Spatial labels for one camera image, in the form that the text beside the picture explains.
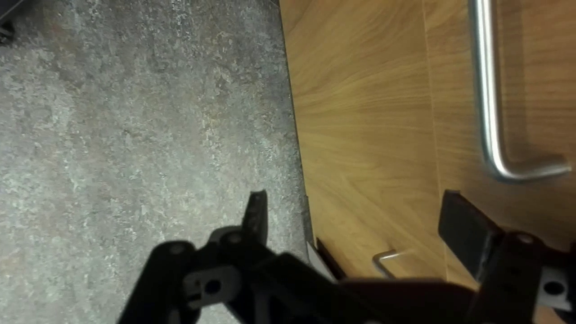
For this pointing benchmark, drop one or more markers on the wooden drawer with white interior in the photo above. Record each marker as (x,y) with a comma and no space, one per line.
(533,91)

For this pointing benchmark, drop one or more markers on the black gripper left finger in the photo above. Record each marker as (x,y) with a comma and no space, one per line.
(240,282)

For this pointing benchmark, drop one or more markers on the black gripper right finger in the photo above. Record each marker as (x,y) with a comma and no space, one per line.
(515,277)

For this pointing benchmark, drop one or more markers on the wooden lower cabinet front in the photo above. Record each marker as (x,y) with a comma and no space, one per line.
(360,120)

